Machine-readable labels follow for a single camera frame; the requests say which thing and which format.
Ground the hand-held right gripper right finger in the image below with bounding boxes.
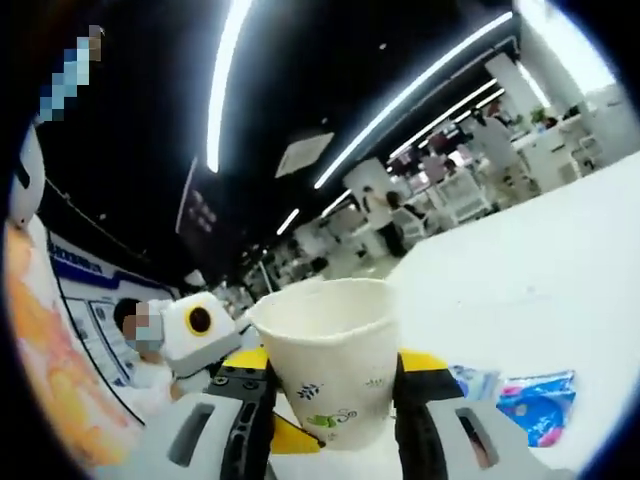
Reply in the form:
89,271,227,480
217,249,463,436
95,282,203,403
392,349,576,480

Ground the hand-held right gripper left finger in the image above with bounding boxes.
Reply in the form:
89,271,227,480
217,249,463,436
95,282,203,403
97,347,277,480

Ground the blue sponge packet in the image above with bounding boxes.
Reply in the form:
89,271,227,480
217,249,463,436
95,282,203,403
449,364,504,401

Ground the white paper cup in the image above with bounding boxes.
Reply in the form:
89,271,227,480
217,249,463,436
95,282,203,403
248,278,401,449

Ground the blue tissue pack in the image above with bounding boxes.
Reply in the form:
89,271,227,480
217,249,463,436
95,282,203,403
497,369,577,449

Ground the person's white-clothed torso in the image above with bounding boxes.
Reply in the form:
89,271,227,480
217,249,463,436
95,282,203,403
119,349,211,419

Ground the black hanging sign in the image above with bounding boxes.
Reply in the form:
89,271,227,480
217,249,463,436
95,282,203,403
174,157,236,281

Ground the short ceiling light strip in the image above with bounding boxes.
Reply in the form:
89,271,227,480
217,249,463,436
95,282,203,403
276,208,301,236
322,188,354,216

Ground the ceiling air vent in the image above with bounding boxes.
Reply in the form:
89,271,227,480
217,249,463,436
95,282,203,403
274,130,335,179

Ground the white rounded object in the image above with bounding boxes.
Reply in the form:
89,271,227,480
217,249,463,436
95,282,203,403
9,124,46,231

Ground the white chair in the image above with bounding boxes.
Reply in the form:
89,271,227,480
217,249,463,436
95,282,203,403
439,169,489,221

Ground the long ceiling light strip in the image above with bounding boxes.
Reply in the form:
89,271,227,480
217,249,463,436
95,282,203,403
313,12,514,190
206,0,254,174

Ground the blue and white wall board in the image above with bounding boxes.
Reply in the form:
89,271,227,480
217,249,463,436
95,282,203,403
47,229,181,391

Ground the orange wall poster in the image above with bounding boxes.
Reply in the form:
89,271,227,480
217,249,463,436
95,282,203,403
7,224,146,466

